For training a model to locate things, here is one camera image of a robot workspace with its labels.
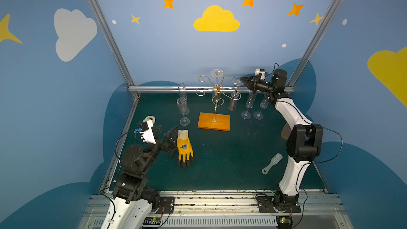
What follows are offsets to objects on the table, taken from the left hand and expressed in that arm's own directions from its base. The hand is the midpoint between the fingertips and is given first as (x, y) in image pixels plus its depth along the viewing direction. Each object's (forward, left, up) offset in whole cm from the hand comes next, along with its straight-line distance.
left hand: (169, 125), depth 65 cm
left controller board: (-32, +9, -35) cm, 48 cm away
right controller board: (-30, -54, -35) cm, 71 cm away
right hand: (+30, -34, +2) cm, 46 cm away
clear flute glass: (+33, 0, -15) cm, 37 cm away
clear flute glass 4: (+23, -20, -2) cm, 31 cm away
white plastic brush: (-1, -56, -30) cm, 64 cm away
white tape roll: (+26, +23, -32) cm, 48 cm away
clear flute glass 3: (+31, -43, -21) cm, 57 cm away
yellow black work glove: (+2, -4, -30) cm, 30 cm away
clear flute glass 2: (+29, 0, -18) cm, 34 cm away
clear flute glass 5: (+29, -33, -11) cm, 45 cm away
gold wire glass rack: (+24, -21, -31) cm, 44 cm away
